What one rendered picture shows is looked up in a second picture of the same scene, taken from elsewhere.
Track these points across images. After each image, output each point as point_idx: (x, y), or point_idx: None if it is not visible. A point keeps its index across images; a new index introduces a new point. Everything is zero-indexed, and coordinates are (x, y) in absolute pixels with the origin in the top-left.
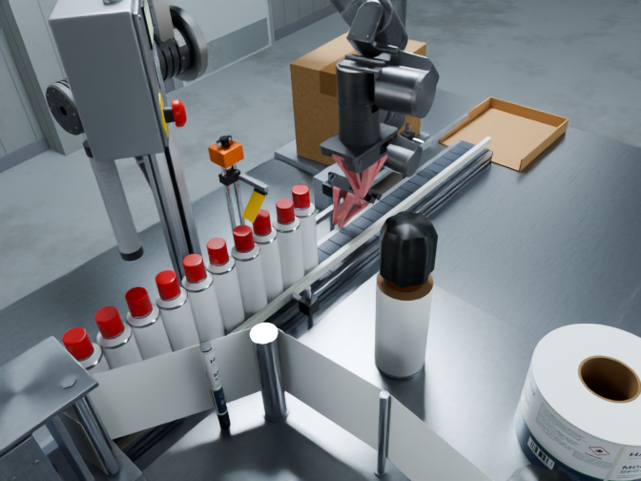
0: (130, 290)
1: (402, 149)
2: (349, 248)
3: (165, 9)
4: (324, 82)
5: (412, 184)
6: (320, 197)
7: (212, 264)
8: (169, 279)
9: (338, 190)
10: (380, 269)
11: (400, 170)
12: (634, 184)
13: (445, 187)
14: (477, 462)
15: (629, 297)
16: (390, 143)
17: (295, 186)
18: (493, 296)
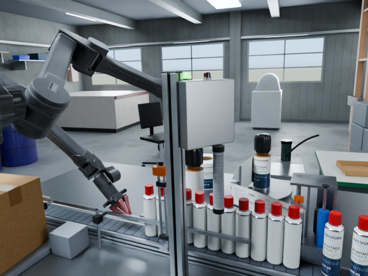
0: (243, 200)
1: (113, 170)
2: None
3: None
4: (12, 196)
5: (70, 217)
6: (74, 247)
7: (203, 202)
8: (229, 195)
9: (121, 199)
10: (200, 162)
11: (119, 177)
12: (70, 184)
13: (75, 210)
14: (224, 193)
15: (139, 185)
16: (108, 172)
17: (147, 186)
18: None
